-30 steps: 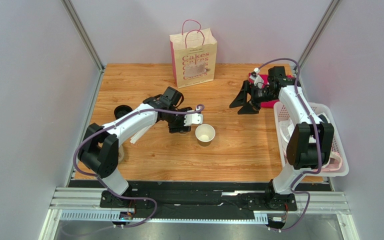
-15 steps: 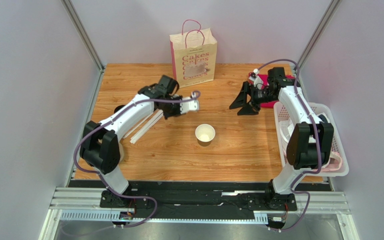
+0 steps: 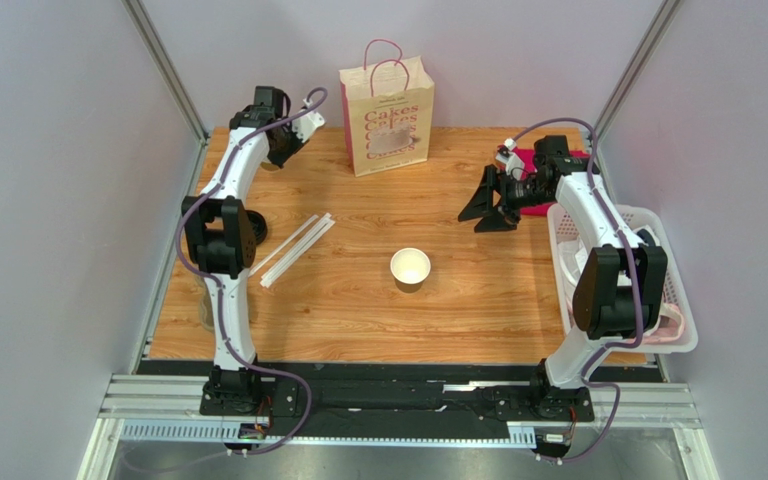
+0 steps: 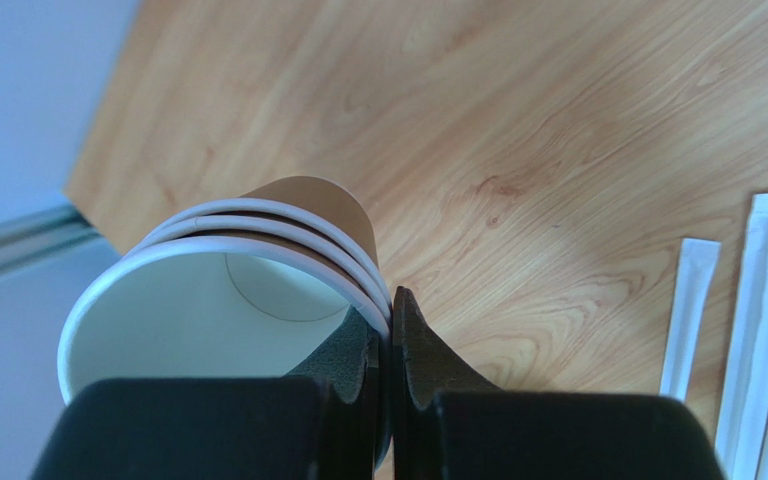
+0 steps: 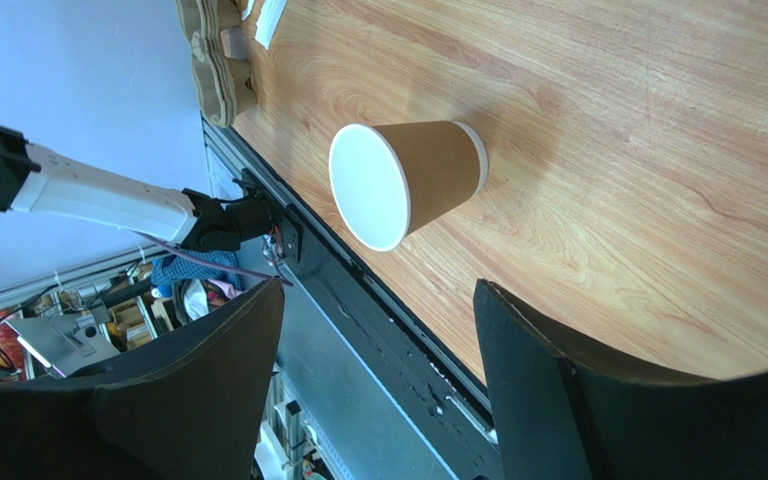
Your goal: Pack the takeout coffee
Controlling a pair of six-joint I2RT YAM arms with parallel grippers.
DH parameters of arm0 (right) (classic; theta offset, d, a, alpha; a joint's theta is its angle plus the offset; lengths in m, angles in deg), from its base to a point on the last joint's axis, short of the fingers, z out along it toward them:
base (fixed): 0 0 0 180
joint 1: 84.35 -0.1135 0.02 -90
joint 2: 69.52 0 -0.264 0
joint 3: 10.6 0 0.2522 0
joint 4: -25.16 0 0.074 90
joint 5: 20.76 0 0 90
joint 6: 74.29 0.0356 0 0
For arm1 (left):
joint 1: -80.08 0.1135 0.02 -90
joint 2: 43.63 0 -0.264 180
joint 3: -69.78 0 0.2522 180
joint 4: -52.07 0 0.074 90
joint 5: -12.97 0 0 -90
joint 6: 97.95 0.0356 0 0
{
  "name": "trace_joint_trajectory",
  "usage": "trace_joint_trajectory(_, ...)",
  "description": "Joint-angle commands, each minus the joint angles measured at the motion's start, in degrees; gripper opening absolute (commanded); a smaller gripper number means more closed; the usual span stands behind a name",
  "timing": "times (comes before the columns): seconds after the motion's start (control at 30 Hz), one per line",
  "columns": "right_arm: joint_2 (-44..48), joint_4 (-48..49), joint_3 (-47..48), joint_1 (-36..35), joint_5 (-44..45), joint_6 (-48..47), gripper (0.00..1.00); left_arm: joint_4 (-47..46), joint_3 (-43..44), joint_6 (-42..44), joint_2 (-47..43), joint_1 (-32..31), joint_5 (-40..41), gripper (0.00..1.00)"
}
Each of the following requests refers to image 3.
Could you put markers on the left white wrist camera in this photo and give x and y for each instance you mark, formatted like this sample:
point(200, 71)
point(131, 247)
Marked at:
point(308, 122)

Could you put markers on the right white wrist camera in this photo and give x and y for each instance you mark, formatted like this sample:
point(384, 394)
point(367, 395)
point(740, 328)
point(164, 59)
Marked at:
point(507, 156)

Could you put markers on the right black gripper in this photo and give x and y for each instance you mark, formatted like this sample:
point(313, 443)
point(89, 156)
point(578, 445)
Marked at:
point(500, 196)

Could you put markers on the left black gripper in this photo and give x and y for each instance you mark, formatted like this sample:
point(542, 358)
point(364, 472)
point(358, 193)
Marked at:
point(280, 160)

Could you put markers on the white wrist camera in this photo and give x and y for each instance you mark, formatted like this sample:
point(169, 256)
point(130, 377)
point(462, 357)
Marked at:
point(507, 156)
point(308, 122)

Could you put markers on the stack of black lids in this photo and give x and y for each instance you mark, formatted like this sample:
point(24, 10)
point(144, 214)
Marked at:
point(259, 226)

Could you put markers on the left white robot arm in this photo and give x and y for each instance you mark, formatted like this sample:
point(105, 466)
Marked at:
point(217, 240)

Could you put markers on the folded red t-shirt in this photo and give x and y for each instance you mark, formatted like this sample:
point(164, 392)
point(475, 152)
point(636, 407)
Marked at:
point(543, 173)

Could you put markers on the beige Cakes paper bag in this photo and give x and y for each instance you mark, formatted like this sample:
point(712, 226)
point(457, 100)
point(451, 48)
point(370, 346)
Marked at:
point(387, 109)

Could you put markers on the white and pink clothes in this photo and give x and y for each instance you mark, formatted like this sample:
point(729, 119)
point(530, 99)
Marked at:
point(603, 303)

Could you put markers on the single paper coffee cup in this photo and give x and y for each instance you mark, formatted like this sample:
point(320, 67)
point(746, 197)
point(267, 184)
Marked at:
point(410, 268)

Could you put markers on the wrapped straw far left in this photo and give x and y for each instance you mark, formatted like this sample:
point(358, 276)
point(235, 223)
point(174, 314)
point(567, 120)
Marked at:
point(284, 244)

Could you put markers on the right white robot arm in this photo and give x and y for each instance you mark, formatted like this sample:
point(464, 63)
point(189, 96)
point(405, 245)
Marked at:
point(559, 384)

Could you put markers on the wrapped straw middle left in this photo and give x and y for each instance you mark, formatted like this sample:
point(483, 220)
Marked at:
point(294, 247)

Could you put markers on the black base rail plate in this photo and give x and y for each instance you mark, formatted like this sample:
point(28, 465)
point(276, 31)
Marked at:
point(392, 401)

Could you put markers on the cardboard cup carrier tray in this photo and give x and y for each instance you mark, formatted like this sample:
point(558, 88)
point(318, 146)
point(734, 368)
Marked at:
point(205, 311)

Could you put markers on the wrapped straw middle right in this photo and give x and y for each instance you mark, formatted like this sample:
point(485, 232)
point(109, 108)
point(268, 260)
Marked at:
point(297, 250)

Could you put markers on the white plastic laundry basket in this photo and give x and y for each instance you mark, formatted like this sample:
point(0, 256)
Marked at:
point(676, 330)

